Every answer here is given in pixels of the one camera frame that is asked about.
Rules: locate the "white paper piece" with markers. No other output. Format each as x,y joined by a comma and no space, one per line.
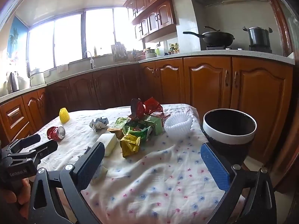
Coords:
100,171

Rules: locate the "green snack wrappers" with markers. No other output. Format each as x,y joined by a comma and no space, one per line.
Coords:
142,133

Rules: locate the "person's left hand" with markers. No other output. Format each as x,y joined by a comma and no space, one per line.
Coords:
21,191

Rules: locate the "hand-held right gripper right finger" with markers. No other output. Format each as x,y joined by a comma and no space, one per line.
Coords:
215,168

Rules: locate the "black gas stove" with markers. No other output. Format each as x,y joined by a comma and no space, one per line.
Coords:
259,49

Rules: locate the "steel kettle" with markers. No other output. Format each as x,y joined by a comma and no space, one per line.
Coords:
13,82

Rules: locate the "wooden door frame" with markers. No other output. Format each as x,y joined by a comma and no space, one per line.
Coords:
283,39

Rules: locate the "white towel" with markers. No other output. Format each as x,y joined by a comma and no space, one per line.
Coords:
62,68

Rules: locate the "wooden utensil rack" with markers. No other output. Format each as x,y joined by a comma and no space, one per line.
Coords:
119,52

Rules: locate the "chrome faucet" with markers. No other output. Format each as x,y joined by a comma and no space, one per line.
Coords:
90,60

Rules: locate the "white kitchen countertop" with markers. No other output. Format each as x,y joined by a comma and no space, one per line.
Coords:
210,54

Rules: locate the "black wok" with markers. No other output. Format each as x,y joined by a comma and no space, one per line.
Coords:
215,38

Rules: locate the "yellow foam fruit net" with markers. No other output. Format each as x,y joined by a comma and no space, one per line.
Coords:
64,116

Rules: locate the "wooden lower cabinets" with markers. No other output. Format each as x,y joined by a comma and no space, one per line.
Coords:
205,81

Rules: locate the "white floral tablecloth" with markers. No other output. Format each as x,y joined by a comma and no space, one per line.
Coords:
151,179

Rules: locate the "blue wall poster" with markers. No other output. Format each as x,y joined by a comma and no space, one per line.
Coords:
17,37

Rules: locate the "white foam fruit net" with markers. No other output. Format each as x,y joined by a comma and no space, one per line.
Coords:
178,124

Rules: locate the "yellow snack wrapper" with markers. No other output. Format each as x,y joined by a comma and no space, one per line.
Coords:
129,144

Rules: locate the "green carton box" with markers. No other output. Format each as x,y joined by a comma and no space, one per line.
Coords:
155,124

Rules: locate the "light green wrapper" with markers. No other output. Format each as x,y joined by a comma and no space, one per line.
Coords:
122,122

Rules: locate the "red snack wrapper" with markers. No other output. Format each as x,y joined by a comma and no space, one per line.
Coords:
151,106

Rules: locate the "crumpled colourful foil wrapper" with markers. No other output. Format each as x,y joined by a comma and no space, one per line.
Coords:
99,124

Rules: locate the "white rice cooker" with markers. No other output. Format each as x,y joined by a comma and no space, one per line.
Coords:
37,77

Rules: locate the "white jar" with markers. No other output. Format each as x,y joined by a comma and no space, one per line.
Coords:
150,54

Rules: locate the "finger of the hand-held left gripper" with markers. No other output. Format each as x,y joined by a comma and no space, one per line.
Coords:
44,149
25,142

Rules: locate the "white foam block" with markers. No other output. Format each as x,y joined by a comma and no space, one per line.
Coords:
108,143

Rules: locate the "kitchen window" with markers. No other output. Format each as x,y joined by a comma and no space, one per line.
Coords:
70,39

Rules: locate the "black white-rimmed trash bin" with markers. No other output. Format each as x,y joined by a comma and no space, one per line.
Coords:
227,140

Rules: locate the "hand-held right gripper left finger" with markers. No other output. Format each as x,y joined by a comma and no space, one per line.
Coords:
91,165

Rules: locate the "orange sachet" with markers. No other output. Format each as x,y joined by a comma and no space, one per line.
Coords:
114,131

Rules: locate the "dark red crumpled wrapper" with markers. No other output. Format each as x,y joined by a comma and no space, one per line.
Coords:
136,108

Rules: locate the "crushed red can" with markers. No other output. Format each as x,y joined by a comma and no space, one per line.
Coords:
55,133

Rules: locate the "wooden upper cabinets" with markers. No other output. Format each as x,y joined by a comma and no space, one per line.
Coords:
154,16

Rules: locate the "wooden cabinets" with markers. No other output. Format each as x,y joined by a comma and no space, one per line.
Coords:
205,81
154,16

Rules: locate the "dark cooking pot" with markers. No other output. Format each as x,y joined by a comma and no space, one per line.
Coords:
258,37

